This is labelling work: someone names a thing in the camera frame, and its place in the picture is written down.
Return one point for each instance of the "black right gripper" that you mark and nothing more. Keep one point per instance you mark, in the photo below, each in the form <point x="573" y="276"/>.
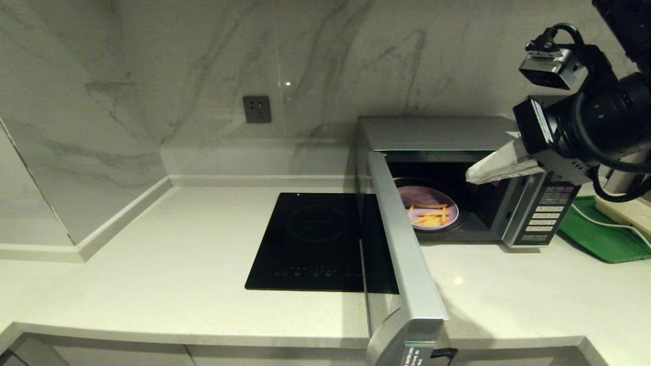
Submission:
<point x="559" y="137"/>

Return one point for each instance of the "purple plastic plate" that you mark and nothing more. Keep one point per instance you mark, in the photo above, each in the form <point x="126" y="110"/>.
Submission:
<point x="419" y="195"/>

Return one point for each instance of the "silver microwave door dark window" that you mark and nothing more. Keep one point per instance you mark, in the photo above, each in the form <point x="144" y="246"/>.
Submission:
<point x="404" y="254"/>

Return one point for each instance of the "silver Panasonic microwave oven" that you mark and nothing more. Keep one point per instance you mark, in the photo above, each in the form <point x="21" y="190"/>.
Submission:
<point x="437" y="133"/>

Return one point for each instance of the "green plastic tray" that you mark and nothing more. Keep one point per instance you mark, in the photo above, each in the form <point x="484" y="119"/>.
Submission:
<point x="590" y="239"/>

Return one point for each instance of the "beige power strip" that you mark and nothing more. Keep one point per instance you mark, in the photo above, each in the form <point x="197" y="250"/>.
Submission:
<point x="628" y="216"/>

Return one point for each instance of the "grey cabinet front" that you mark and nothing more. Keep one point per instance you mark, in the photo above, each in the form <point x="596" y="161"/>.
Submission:
<point x="519" y="358"/>
<point x="279" y="357"/>
<point x="101" y="353"/>

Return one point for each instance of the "black induction cooktop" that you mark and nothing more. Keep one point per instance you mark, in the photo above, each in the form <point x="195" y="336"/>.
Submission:
<point x="305" y="244"/>

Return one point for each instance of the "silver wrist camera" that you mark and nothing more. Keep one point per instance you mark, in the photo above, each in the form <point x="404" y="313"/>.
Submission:
<point x="549" y="68"/>

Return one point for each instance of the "grey single wall socket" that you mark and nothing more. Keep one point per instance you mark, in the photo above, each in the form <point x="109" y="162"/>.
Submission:
<point x="257" y="110"/>

